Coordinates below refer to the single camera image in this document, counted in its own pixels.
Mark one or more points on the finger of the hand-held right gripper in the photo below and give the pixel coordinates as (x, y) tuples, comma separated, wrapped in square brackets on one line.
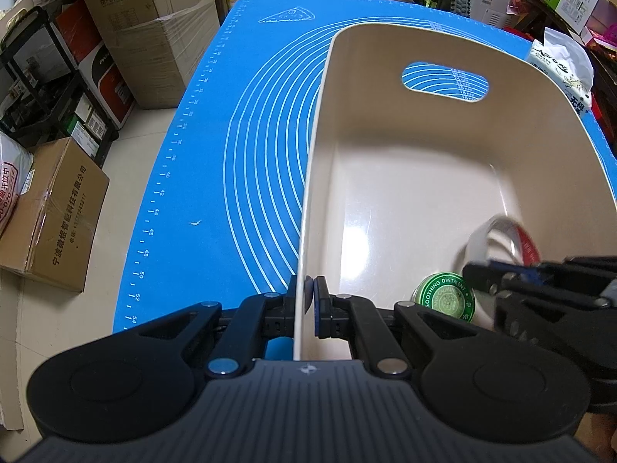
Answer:
[(482, 277), (573, 270)]

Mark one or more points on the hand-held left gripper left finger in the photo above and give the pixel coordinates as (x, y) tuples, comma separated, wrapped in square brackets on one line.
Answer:
[(282, 306)]

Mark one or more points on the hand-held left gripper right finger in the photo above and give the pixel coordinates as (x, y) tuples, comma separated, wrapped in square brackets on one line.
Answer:
[(318, 306)]

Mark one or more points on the green round ointment tin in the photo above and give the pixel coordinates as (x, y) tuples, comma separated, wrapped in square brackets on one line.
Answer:
[(446, 299)]

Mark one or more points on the clear tape roll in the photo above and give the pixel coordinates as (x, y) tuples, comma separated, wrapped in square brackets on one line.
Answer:
[(523, 243)]

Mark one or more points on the beige plastic storage bin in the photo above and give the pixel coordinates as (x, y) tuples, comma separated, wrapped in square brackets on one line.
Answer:
[(409, 178)]

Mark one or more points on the blue silicone baking mat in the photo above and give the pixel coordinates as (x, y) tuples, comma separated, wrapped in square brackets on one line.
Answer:
[(241, 130)]

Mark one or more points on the white tissue pack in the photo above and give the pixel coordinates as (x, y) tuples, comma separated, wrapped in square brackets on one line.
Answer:
[(561, 72)]

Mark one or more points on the brown cardboard box black print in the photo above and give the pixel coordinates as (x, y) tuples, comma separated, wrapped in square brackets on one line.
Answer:
[(58, 212)]

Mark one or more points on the film-wrapped brown cardboard box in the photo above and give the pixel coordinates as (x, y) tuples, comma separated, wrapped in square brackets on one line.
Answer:
[(168, 62)]

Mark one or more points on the red and white appliance box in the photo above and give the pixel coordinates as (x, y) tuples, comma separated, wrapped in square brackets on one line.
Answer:
[(101, 77)]

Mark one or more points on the white bag red print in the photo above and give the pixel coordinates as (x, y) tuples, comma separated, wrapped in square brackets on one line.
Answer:
[(12, 183)]

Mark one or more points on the black metal cart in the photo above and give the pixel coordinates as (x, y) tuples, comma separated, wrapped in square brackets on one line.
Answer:
[(43, 91)]

